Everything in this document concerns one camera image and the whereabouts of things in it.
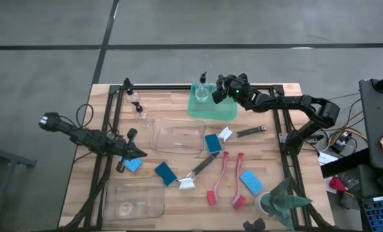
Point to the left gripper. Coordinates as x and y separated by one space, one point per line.
124 161

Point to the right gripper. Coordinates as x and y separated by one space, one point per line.
225 88

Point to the blue scrub sponge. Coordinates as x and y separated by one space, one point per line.
213 143
166 174
134 165
251 182

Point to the clear glass pump bottle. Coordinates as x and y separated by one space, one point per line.
202 91
142 112
132 96

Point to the clear plastic storage bin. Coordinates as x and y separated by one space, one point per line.
178 135
133 196

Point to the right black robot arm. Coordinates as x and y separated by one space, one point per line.
291 103

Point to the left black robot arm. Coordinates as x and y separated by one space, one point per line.
81 135

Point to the green translucent tray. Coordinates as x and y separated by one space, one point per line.
210 111

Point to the white paper sheet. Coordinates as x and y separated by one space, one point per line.
327 158

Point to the green succulent in white pot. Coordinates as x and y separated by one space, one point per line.
281 201

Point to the blue black power supply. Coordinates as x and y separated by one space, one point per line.
340 141

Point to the black metal stand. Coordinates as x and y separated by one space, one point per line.
4 161

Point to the small black lumpy object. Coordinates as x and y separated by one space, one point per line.
255 225

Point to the red cone-shaped object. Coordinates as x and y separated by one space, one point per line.
336 184

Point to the black side table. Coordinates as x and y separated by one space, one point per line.
378 129

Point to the blue compartment storage rack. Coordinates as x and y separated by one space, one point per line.
381 214

